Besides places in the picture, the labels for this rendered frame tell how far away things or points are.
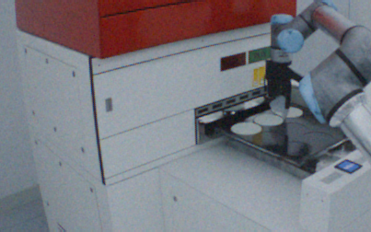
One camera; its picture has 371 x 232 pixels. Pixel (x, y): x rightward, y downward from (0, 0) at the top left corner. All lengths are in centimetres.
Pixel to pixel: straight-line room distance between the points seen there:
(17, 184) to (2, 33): 93
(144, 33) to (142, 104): 23
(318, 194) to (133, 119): 61
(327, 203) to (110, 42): 70
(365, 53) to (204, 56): 63
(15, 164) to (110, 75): 173
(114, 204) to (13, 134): 152
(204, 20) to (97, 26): 37
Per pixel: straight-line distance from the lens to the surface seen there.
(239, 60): 174
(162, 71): 153
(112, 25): 135
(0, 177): 306
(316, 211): 126
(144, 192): 164
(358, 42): 120
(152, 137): 158
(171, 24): 146
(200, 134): 168
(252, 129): 168
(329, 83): 117
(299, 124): 173
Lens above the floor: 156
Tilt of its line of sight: 22 degrees down
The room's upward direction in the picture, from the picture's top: straight up
